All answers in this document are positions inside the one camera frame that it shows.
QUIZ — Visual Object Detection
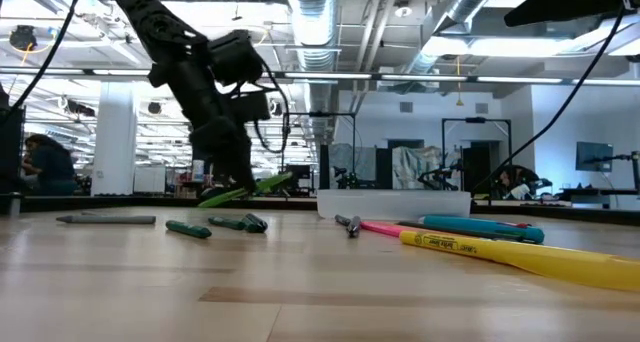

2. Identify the black frame cable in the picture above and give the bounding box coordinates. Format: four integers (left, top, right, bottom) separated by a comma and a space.
471, 6, 627, 196

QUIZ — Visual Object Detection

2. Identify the linear ceiling light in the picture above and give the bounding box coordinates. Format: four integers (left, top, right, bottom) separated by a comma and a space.
476, 75, 565, 85
571, 78, 640, 87
283, 71, 374, 81
379, 74, 469, 83

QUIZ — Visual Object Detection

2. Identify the yellow pencil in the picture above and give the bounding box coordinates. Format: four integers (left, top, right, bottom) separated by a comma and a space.
398, 229, 640, 293

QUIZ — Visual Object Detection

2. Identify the small black monitor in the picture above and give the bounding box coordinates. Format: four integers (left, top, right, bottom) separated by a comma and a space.
284, 164, 312, 181

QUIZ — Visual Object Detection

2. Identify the black hanging cable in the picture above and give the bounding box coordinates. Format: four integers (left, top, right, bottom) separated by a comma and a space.
0, 0, 86, 126

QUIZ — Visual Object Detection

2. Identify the black panel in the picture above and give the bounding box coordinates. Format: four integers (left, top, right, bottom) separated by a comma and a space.
0, 84, 26, 199

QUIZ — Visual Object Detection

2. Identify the white cabinet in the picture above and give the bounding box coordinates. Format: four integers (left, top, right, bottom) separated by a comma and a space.
132, 164, 167, 194

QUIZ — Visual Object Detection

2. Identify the background desk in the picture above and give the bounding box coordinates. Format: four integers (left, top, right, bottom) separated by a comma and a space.
559, 151, 640, 209

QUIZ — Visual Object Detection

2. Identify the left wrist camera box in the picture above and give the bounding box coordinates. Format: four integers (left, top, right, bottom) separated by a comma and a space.
233, 90, 274, 124

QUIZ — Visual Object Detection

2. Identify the teal marker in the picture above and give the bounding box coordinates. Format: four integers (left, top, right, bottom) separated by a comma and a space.
418, 214, 546, 245

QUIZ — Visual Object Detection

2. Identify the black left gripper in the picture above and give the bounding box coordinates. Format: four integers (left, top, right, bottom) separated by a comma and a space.
188, 113, 259, 193

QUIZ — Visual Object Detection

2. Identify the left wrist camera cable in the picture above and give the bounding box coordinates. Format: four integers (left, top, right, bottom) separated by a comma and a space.
252, 61, 292, 156

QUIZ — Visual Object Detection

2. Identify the black frame robot rig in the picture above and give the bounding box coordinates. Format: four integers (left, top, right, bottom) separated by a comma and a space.
440, 116, 513, 196

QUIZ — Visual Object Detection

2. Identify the light green marker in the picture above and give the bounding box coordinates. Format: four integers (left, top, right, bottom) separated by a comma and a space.
197, 170, 295, 209

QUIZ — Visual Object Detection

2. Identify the silver ceiling duct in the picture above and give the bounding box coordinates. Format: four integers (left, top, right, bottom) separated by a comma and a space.
285, 0, 346, 143
404, 0, 504, 78

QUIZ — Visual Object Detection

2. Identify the grey marker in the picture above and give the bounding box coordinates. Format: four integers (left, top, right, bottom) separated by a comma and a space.
55, 213, 158, 226

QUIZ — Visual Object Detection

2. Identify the thin pink pen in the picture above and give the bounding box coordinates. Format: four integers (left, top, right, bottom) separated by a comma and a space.
359, 220, 426, 239

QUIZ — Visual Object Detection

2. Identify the black aluminium table frame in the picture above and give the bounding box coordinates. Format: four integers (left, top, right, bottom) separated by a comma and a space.
0, 195, 640, 227

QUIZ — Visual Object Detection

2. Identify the black ceiling fixture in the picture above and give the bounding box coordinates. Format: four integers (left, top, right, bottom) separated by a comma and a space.
8, 24, 39, 52

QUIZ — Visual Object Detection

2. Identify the grey metal post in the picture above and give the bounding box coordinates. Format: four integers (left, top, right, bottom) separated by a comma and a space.
7, 191, 24, 218

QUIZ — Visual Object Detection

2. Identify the white column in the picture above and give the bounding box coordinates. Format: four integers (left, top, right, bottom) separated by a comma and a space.
91, 81, 139, 197

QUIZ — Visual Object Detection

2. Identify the clear plastic supply box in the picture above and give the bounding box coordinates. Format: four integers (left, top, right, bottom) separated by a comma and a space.
315, 188, 473, 221

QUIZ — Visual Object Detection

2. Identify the yellow pendant cord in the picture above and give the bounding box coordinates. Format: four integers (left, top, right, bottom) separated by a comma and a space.
454, 56, 465, 107

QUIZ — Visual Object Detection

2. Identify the wall-mounted monitor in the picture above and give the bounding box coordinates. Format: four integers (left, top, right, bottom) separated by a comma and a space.
575, 141, 615, 173

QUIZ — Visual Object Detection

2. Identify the person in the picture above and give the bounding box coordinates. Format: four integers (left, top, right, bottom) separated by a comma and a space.
19, 133, 80, 197
492, 164, 542, 201

